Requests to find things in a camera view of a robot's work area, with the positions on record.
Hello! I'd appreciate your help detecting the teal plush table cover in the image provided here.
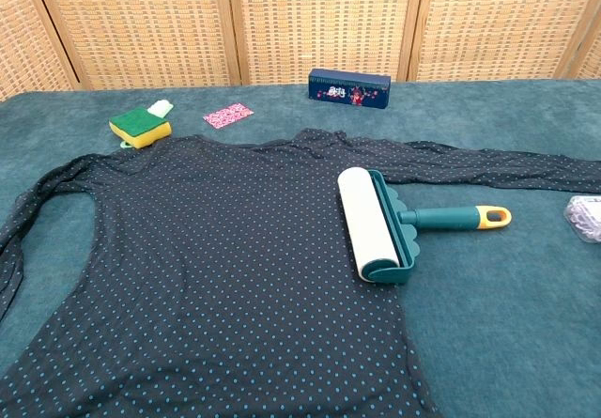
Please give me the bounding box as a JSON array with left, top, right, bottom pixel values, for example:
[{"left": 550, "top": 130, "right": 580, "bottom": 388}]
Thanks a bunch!
[{"left": 0, "top": 77, "right": 601, "bottom": 418}]

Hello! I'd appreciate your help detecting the woven bamboo folding screen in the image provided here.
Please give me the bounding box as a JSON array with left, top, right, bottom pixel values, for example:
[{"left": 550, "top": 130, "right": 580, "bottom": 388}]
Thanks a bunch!
[{"left": 0, "top": 0, "right": 601, "bottom": 102}]

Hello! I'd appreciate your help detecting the green handled lint roller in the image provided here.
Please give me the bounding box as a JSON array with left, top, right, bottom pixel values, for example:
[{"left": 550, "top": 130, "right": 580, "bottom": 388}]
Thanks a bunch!
[{"left": 336, "top": 166, "right": 513, "bottom": 287}]

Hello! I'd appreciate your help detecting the dark blue printed box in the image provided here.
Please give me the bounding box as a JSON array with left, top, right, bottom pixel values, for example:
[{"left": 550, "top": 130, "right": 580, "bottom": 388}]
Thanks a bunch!
[{"left": 308, "top": 68, "right": 391, "bottom": 111}]

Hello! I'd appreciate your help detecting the clear plastic packet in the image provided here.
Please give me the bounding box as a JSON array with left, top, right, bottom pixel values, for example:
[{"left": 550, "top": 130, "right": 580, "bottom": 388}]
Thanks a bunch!
[{"left": 562, "top": 194, "right": 601, "bottom": 245}]

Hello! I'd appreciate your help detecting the green and yellow sponge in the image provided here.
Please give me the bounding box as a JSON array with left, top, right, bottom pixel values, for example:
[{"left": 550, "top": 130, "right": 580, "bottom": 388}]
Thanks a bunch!
[{"left": 108, "top": 110, "right": 173, "bottom": 149}]

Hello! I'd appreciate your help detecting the pink patterned card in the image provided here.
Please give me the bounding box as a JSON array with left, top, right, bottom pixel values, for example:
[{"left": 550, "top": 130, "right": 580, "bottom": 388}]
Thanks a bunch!
[{"left": 202, "top": 102, "right": 255, "bottom": 131}]

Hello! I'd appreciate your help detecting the navy polka dot shirt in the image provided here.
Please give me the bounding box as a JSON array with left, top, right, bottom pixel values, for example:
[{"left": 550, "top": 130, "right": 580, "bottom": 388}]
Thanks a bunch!
[{"left": 0, "top": 128, "right": 601, "bottom": 418}]

